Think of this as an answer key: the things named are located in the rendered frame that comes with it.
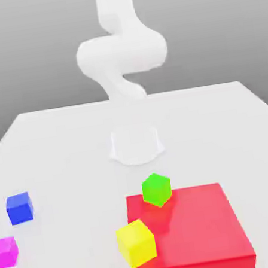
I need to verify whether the small green cube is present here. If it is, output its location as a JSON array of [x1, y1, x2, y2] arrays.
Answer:
[[139, 170, 175, 211]]

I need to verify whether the small yellow cube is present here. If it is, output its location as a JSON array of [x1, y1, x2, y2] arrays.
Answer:
[[113, 216, 160, 268]]

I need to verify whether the small blue cube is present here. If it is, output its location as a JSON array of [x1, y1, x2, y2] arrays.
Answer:
[[4, 191, 36, 226]]

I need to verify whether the small magenta cube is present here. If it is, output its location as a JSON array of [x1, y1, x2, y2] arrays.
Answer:
[[0, 235, 22, 268]]

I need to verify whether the large red box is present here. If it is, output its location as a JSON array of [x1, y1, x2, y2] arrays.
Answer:
[[120, 178, 258, 268]]

